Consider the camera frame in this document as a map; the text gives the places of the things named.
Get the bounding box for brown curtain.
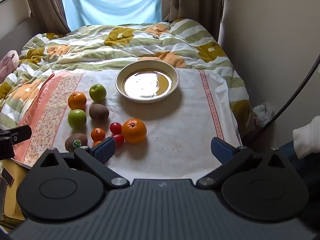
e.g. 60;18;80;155
160;0;226;42
24;0;71;33

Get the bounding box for cream ceramic bowl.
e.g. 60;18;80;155
115;61;180;104

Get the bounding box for kiwi with green sticker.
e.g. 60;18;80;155
64;133;88;152

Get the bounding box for black cable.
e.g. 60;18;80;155
246;54;320;146

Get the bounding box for person's blue jeans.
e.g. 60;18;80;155
275;140;320;180

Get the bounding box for brown kiwi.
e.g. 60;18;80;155
89;103;110;121

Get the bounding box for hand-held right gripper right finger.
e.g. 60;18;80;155
196;137;292;188

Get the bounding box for green apple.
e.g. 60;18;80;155
89;84;107;103
68;109;87;130

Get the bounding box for dark rectangular object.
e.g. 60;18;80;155
1;168;14;186

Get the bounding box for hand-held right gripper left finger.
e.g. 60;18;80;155
34;136;130;188

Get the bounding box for pink cloth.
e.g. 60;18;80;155
0;50;20;81

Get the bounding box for floral striped quilt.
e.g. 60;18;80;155
0;19;253;137

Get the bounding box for white plastic bag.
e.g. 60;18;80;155
252;102;275;128

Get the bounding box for person's white top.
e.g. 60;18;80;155
292;116;320;159

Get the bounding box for orange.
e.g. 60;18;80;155
68;92;87;111
121;119;147;144

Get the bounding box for light blue window cloth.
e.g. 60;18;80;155
61;0;162;32

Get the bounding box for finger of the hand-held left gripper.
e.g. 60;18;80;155
7;125;32;145

